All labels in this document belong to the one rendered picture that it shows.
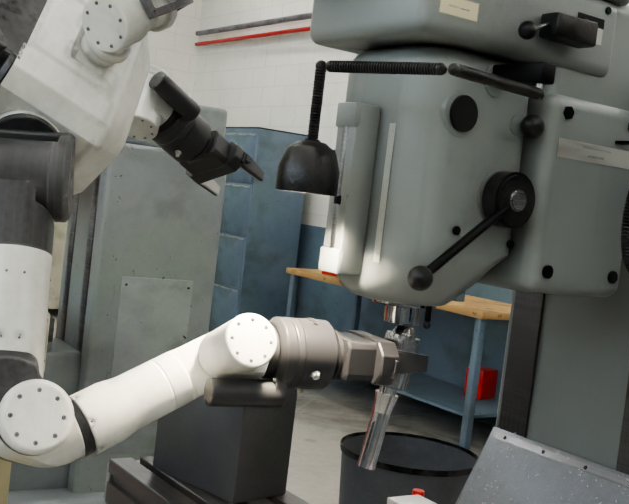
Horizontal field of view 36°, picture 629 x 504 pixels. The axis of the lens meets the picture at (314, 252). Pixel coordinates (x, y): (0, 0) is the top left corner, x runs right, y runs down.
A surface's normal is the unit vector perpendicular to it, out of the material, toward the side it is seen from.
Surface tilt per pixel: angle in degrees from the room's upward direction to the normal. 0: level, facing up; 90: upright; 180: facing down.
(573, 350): 90
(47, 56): 58
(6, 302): 70
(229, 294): 90
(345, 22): 90
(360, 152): 90
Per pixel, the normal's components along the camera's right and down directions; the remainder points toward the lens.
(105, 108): 0.66, -0.43
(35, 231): 0.75, -0.18
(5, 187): 0.20, -0.29
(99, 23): -0.46, 0.42
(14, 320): 0.44, -0.25
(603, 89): 0.56, 0.11
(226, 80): -0.82, -0.07
